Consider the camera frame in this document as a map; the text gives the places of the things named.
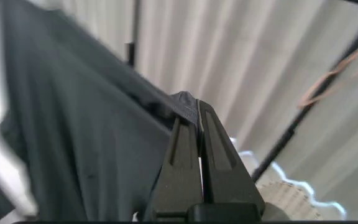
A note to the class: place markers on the pink clothes hanger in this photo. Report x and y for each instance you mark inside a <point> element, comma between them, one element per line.
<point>337,69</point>

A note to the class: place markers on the black clothes rack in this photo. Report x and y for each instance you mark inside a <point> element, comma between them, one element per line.
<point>286,135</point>

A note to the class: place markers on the dark grey garment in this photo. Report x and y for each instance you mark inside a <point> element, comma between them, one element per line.
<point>82,130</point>

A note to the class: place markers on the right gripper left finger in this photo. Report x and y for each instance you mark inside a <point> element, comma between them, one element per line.
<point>179,180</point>

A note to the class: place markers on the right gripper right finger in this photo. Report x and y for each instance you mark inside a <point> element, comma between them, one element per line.
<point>225,180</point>

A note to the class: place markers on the white laundry basket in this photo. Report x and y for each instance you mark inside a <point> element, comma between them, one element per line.
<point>287,202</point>

